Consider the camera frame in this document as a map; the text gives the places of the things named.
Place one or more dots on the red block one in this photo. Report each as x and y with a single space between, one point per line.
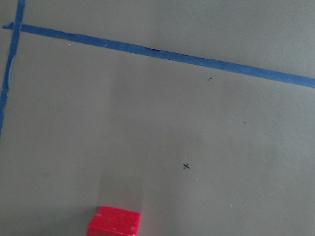
110 221

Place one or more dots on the brown paper table cover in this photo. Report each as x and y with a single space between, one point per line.
196 151

